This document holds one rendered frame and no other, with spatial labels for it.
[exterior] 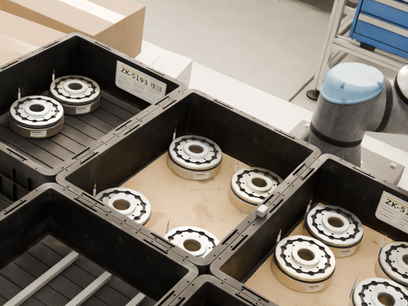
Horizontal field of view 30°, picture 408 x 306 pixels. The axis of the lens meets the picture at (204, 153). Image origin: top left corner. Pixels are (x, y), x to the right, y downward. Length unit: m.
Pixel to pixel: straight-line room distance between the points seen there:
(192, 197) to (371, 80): 0.45
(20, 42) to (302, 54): 2.16
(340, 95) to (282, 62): 2.06
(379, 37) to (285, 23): 0.88
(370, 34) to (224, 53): 0.74
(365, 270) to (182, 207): 0.34
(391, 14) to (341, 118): 1.60
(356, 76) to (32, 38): 0.72
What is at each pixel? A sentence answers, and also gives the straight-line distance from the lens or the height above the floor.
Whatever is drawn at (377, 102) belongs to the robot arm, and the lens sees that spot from 1.57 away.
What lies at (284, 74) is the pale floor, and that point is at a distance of 3.50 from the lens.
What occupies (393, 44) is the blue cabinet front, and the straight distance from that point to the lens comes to 3.18.
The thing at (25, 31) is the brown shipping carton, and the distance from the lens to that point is 1.79.
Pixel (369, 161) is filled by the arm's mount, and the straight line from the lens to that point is 1.75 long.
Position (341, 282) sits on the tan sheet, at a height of 0.83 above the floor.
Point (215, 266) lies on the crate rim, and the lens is 1.13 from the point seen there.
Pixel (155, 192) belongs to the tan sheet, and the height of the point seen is 0.83.
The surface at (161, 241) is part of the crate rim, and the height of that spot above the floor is 0.93.
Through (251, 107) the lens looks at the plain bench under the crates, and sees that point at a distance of 1.91.
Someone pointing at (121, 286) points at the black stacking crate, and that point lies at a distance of 1.22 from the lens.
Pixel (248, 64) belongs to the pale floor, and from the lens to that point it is 3.52.
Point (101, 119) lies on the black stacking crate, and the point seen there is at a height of 0.83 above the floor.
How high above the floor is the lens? 1.72
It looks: 36 degrees down
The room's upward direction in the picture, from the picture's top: 10 degrees clockwise
